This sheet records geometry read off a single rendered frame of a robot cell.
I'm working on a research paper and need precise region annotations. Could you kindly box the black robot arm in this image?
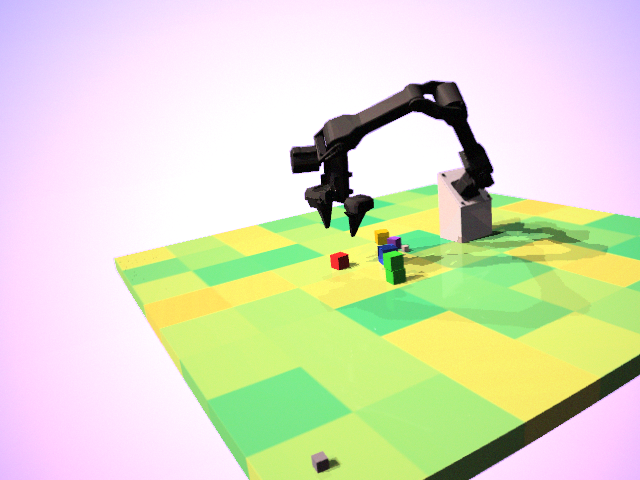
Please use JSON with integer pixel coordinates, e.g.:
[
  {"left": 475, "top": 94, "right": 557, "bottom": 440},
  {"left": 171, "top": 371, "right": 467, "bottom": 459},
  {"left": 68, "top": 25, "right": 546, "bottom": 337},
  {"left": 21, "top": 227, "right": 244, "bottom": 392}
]
[{"left": 290, "top": 80, "right": 495, "bottom": 210}]

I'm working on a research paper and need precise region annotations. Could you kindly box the blue block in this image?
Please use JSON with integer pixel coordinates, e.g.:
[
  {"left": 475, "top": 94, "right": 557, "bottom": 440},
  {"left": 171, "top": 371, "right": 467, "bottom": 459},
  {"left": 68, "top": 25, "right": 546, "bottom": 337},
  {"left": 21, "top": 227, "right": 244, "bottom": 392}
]
[{"left": 377, "top": 244, "right": 398, "bottom": 266}]

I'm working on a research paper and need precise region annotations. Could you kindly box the red block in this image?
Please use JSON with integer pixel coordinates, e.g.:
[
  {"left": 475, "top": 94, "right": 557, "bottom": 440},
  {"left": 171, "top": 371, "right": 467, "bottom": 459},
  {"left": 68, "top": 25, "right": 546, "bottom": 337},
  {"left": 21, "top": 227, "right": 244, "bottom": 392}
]
[{"left": 330, "top": 252, "right": 350, "bottom": 270}]

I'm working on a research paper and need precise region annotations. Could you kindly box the green block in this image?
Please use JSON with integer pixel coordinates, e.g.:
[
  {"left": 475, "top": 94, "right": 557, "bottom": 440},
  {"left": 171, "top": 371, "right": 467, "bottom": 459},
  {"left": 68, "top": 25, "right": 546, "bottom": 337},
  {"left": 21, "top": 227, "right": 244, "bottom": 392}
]
[
  {"left": 383, "top": 251, "right": 404, "bottom": 272},
  {"left": 385, "top": 268, "right": 407, "bottom": 285}
]

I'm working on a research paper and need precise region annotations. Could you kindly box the yellow block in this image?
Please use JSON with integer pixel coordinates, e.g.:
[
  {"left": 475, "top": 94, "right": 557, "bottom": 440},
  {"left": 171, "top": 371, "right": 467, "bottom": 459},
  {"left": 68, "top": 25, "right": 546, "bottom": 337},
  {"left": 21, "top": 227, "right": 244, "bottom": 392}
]
[{"left": 374, "top": 229, "right": 390, "bottom": 245}]

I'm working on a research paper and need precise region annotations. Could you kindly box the purple block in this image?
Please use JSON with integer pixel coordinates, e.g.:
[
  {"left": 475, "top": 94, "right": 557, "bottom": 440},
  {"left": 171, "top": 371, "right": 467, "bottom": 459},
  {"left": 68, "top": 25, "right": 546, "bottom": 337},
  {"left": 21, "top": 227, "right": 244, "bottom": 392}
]
[{"left": 387, "top": 236, "right": 402, "bottom": 249}]

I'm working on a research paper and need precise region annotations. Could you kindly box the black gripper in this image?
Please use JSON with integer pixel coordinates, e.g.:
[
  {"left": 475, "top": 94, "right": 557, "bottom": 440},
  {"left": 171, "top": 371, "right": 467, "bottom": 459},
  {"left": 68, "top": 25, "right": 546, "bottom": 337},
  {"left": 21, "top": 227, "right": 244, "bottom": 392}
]
[{"left": 317, "top": 168, "right": 374, "bottom": 237}]

